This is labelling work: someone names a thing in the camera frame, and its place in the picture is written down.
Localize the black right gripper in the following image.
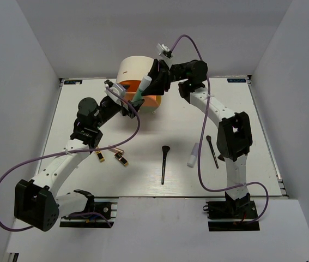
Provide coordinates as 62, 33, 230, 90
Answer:
137, 59, 187, 97

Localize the green bottle white cap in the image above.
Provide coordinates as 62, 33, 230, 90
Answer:
132, 75, 152, 103

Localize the cream round drawer organizer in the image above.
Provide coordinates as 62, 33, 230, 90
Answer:
116, 56, 161, 114

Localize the black powder brush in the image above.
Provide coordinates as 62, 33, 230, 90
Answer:
161, 145, 171, 185

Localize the small black makeup brush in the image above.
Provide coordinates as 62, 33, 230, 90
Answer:
206, 135, 219, 169

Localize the lavender white tube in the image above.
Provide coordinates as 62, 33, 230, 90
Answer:
187, 142, 199, 168

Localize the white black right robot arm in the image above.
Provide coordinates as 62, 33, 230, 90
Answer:
142, 59, 253, 218

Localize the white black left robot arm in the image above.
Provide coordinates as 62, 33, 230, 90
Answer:
14, 96, 144, 231

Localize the rose gold lipstick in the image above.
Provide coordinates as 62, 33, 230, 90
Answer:
108, 147, 124, 154

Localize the black gold lipstick right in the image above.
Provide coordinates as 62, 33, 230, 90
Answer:
114, 152, 129, 166

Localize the black gold lipstick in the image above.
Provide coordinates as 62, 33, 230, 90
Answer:
95, 147, 105, 163
114, 152, 129, 166

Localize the black gold lipstick left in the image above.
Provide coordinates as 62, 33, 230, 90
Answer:
95, 147, 105, 163

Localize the black fan brush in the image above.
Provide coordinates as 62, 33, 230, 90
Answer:
217, 155, 225, 162

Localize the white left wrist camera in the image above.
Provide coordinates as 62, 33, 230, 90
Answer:
104, 80, 126, 105

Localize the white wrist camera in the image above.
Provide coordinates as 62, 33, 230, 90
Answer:
156, 43, 173, 59
104, 80, 126, 105

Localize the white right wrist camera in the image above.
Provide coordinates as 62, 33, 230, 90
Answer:
156, 43, 173, 59

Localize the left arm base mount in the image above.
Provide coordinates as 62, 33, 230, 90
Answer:
56, 189, 118, 229

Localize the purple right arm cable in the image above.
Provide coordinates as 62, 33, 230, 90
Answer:
170, 34, 269, 224

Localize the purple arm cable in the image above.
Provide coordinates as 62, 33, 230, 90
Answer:
0, 90, 141, 232
170, 34, 269, 224

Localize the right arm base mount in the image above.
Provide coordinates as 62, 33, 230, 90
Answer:
203, 201, 260, 232

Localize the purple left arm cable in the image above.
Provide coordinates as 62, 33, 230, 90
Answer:
0, 90, 141, 232

